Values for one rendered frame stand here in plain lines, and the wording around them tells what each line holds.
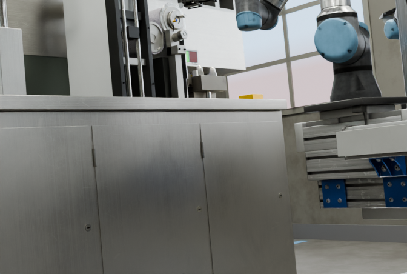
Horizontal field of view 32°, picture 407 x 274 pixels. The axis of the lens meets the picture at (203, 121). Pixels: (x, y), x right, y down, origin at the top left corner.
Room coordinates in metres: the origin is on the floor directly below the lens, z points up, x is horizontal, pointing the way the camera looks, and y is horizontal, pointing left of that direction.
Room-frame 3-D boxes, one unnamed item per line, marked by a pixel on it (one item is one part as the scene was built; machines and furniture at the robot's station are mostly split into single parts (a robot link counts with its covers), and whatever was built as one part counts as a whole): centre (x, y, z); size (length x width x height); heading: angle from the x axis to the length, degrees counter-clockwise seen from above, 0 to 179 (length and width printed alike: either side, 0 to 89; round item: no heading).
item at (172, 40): (2.72, 0.08, 1.05); 0.06 x 0.05 x 0.31; 50
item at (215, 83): (3.01, 0.09, 1.00); 0.40 x 0.16 x 0.06; 50
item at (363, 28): (2.08, -0.46, 0.98); 0.13 x 0.12 x 0.14; 155
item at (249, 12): (2.09, -0.17, 1.12); 0.11 x 0.08 x 0.11; 155
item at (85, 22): (2.62, 0.42, 1.17); 0.34 x 0.05 x 0.54; 50
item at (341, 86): (2.09, -0.46, 0.87); 0.15 x 0.15 x 0.10
